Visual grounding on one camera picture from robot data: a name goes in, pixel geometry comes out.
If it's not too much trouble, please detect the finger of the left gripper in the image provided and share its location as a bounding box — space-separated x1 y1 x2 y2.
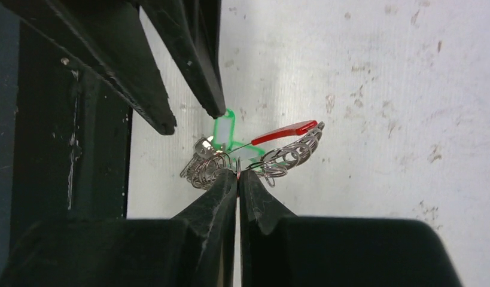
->
1 1 176 135
139 0 226 118

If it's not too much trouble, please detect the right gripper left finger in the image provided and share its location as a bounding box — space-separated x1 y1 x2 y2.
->
0 169 238 286

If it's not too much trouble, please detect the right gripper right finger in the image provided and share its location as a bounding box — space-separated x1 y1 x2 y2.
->
238 171 461 286

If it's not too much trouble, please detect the metal keyring with red handle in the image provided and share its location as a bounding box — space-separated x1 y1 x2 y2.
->
179 120 325 190

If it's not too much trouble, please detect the key with red tag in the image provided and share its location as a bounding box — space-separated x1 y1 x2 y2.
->
235 157 242 180

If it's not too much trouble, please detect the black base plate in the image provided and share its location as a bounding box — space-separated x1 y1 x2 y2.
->
0 0 133 254

